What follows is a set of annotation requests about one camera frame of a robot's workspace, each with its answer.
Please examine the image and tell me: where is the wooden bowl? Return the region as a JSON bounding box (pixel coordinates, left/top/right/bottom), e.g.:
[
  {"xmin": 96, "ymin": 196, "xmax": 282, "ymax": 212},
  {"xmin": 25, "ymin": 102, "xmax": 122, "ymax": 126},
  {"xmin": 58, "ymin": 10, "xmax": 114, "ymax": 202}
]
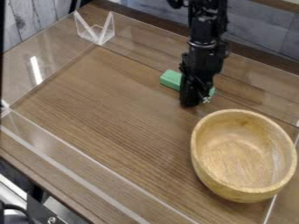
[{"xmin": 190, "ymin": 109, "xmax": 297, "ymax": 204}]

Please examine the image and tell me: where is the black cable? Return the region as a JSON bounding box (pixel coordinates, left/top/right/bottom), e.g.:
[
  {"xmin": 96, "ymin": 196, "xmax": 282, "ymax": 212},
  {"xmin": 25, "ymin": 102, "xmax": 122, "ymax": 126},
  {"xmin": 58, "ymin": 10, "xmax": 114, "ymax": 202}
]
[{"xmin": 0, "ymin": 204, "xmax": 33, "ymax": 224}]

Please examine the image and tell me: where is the clear acrylic enclosure wall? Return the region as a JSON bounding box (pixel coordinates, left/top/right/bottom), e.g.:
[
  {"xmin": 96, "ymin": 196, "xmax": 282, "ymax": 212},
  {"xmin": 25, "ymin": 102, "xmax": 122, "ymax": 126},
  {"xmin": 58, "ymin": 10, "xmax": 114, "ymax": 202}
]
[{"xmin": 0, "ymin": 4, "xmax": 299, "ymax": 224}]

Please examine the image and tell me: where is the clear acrylic corner bracket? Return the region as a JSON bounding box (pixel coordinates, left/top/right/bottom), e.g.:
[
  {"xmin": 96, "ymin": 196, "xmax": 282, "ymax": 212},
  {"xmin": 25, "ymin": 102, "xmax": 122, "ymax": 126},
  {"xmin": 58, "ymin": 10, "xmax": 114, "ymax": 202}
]
[{"xmin": 73, "ymin": 11, "xmax": 116, "ymax": 46}]

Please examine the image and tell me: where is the green rectangular block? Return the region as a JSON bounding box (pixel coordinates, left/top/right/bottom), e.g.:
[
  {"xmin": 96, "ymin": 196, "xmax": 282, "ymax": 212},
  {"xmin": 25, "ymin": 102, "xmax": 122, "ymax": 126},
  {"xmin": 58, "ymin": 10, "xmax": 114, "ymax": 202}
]
[{"xmin": 160, "ymin": 70, "xmax": 216, "ymax": 103}]

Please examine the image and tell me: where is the black table mount bracket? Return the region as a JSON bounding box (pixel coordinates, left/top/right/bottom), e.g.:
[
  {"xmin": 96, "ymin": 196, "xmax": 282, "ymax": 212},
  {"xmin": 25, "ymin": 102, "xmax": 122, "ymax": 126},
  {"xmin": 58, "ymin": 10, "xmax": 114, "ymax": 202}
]
[{"xmin": 26, "ymin": 192, "xmax": 76, "ymax": 224}]

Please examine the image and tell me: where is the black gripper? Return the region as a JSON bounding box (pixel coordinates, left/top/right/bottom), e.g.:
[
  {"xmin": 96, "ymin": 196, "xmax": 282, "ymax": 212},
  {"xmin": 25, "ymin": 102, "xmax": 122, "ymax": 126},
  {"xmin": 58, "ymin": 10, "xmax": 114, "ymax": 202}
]
[{"xmin": 180, "ymin": 38, "xmax": 229, "ymax": 107}]

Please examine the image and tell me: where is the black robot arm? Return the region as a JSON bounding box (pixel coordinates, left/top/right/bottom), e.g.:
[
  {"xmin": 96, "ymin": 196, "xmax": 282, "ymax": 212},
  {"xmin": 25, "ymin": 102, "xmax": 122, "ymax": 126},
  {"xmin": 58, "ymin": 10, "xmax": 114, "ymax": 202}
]
[{"xmin": 166, "ymin": 0, "xmax": 229, "ymax": 107}]

